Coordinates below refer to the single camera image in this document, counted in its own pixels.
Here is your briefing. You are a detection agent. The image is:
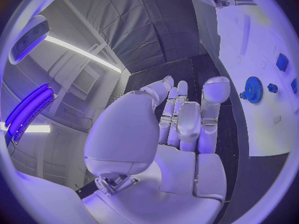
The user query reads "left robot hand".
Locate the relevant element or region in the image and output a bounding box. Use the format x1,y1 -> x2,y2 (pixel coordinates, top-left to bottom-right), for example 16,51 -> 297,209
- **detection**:
81,75 -> 232,224

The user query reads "white task board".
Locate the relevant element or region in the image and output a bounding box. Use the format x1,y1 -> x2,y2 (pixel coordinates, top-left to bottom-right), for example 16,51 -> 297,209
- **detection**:
215,2 -> 299,157

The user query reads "blue block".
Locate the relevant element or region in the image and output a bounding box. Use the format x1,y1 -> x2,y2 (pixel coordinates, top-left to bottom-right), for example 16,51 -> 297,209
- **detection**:
275,53 -> 290,73
290,78 -> 299,94

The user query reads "blue gear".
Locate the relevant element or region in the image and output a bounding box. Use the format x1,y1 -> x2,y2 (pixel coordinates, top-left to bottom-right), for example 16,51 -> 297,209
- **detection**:
244,76 -> 264,105

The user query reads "glowing light bar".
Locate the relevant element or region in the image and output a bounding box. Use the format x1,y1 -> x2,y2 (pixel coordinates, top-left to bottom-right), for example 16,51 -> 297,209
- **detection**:
3,82 -> 60,147

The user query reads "white rounded sensor housing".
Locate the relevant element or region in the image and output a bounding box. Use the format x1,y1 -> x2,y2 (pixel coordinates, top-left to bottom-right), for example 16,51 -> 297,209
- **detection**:
8,14 -> 51,65

